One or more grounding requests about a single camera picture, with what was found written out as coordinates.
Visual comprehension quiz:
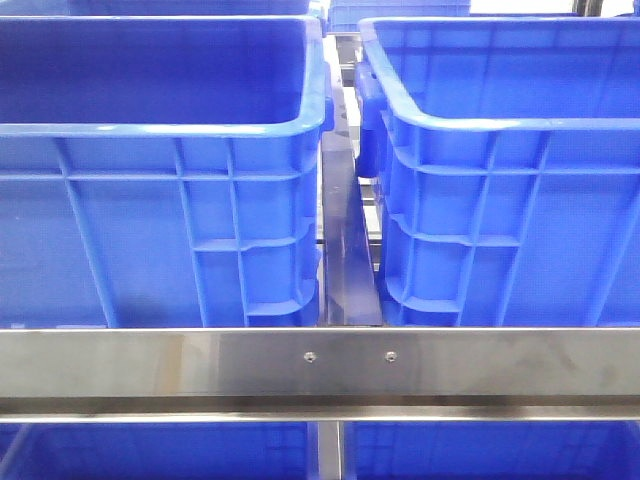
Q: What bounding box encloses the left blue plastic bin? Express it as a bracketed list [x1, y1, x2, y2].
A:
[1, 16, 332, 329]

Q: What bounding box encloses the blue plastic bin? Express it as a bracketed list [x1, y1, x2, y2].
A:
[355, 16, 639, 327]
[1, 16, 332, 329]

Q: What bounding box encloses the right blue plastic bin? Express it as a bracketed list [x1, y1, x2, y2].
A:
[355, 16, 639, 327]

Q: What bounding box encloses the lower right blue bin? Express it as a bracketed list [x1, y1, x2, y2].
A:
[347, 421, 639, 479]

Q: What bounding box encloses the rear right blue bin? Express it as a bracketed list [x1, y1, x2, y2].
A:
[328, 0, 471, 33]

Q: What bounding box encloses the lower left blue bin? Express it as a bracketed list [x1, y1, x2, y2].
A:
[1, 422, 318, 479]

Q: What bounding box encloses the rear left blue bin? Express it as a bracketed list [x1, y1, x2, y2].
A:
[64, 0, 324, 17]

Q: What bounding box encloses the steel centre divider rail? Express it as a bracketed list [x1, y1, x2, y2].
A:
[321, 131, 383, 327]

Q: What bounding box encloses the right rail screw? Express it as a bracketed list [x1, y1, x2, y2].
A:
[385, 351, 398, 363]

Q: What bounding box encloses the steel rack front rail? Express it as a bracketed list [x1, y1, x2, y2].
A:
[1, 327, 639, 422]

